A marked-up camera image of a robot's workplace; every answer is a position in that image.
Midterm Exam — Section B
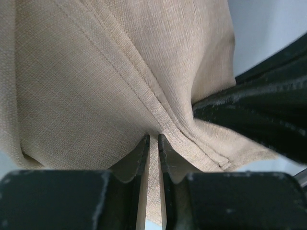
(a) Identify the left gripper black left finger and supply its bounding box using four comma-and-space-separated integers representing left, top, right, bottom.
0, 135, 150, 230

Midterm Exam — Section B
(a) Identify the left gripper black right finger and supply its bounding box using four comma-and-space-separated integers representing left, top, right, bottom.
158, 134, 307, 230

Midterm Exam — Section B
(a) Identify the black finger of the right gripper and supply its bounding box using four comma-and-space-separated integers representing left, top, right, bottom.
192, 35, 307, 164

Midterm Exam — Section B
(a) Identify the beige cloth napkin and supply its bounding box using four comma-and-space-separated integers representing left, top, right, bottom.
0, 0, 276, 224

